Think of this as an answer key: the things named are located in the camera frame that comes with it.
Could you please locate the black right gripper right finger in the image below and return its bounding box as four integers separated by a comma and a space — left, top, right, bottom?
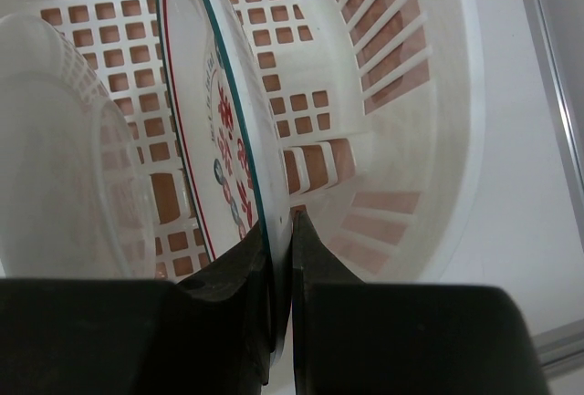
291, 212, 548, 394

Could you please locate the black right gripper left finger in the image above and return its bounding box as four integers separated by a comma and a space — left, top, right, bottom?
1, 227, 274, 394

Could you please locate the plate with red characters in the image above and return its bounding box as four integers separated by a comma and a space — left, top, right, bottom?
156, 0, 292, 359

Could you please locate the plate with dark blue rim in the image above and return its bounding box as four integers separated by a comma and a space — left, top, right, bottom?
1, 14, 156, 279

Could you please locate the white and pink dish rack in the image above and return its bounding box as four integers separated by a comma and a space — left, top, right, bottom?
1, 0, 485, 282

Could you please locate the aluminium front rail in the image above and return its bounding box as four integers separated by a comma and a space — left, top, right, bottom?
532, 318, 583, 375

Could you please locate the aluminium side rail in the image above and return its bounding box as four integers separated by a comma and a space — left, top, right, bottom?
523, 0, 583, 233

